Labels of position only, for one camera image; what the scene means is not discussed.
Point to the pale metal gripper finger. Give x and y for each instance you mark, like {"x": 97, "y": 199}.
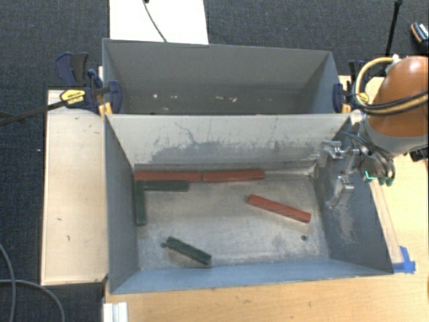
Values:
{"x": 335, "y": 150}
{"x": 343, "y": 186}

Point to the red-brown flat block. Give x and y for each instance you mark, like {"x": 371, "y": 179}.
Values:
{"x": 167, "y": 176}
{"x": 233, "y": 175}
{"x": 278, "y": 208}

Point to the grey metal bin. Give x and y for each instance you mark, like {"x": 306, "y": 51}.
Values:
{"x": 214, "y": 213}

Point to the dark green flat block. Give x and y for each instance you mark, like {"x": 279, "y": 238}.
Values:
{"x": 189, "y": 251}
{"x": 140, "y": 203}
{"x": 166, "y": 186}

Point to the pale wood flat board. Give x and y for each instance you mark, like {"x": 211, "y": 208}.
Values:
{"x": 73, "y": 196}

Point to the black cylinder on white bracket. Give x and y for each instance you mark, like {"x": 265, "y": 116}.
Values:
{"x": 419, "y": 154}

